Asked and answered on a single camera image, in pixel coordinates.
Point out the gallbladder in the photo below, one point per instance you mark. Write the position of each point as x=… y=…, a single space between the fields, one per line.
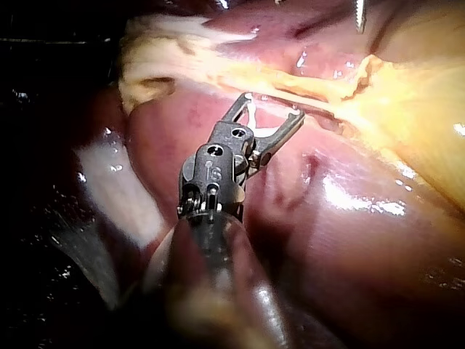
x=417 y=120

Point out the left arm instrument jaw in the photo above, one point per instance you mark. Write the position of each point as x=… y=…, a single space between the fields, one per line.
x=361 y=18

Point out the dark red liver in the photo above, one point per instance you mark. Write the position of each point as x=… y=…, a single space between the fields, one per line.
x=345 y=236

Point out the white clip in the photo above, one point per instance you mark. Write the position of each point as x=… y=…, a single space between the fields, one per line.
x=251 y=113

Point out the thin tube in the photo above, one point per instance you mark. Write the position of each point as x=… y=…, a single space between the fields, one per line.
x=312 y=103
x=254 y=74

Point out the dark right arm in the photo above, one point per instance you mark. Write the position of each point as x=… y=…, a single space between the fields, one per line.
x=218 y=276

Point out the pale fatty tissue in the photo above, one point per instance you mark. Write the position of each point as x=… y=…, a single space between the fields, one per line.
x=163 y=34
x=120 y=192

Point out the right arm instrument jaw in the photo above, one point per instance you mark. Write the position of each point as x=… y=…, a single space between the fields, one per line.
x=281 y=136
x=236 y=109

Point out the right arm instrument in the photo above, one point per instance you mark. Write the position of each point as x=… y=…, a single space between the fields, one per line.
x=214 y=171

